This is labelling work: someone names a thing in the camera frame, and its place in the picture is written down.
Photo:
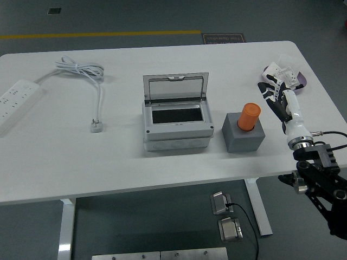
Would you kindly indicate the white table leg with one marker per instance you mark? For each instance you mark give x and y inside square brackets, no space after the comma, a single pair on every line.
[66,230]
[260,211]

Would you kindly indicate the grey plastic junction box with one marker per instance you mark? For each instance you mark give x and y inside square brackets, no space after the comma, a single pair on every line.
[176,135]

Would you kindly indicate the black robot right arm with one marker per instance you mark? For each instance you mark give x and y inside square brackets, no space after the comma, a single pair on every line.
[317,173]

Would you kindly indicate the dark floor hatch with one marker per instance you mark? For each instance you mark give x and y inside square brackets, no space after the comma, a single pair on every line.
[53,10]

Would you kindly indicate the white power strip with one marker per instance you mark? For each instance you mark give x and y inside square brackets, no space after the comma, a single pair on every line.
[16,100]

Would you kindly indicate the small black part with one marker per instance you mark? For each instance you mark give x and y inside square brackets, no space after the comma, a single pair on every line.
[299,86]

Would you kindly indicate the grey block battery holder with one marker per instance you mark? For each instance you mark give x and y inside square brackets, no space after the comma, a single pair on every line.
[241,142]

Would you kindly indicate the yellow floor tape line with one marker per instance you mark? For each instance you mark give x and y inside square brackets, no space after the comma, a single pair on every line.
[95,34]

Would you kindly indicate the metal base plate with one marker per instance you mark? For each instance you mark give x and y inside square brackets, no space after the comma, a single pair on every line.
[192,254]
[124,256]

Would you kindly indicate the transparent hinged box lid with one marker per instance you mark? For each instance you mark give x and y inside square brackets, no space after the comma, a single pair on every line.
[176,89]

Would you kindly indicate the black floor sign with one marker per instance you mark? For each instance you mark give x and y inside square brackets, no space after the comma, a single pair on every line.
[223,38]

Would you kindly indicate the orange cylinder battery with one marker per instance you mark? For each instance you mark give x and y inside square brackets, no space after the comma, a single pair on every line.
[248,116]

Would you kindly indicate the small white carton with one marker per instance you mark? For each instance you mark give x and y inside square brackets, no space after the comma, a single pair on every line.
[274,67]

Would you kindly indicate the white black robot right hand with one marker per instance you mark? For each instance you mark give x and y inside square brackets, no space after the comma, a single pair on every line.
[294,119]

